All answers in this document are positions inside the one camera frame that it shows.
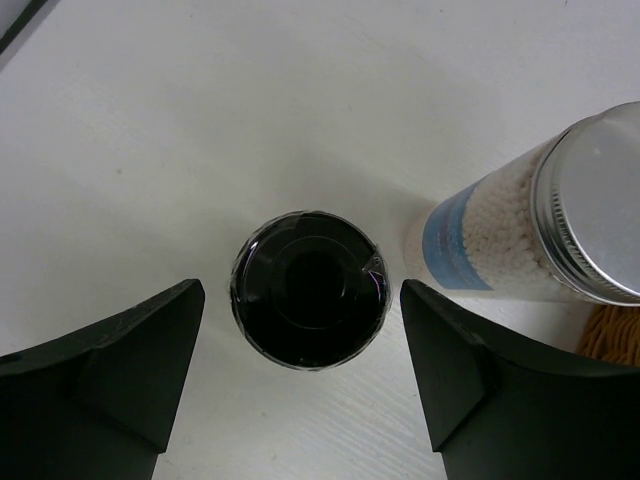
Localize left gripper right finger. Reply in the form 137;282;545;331
400;280;639;479

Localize left aluminium table rail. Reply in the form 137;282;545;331
1;0;48;52

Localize small black round bottle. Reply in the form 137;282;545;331
229;210;392;371

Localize brown wicker divided basket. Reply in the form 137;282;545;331
576;305;640;367

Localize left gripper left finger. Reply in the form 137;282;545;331
1;279;204;479

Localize silver-lid jar white beads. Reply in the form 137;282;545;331
405;102;639;306

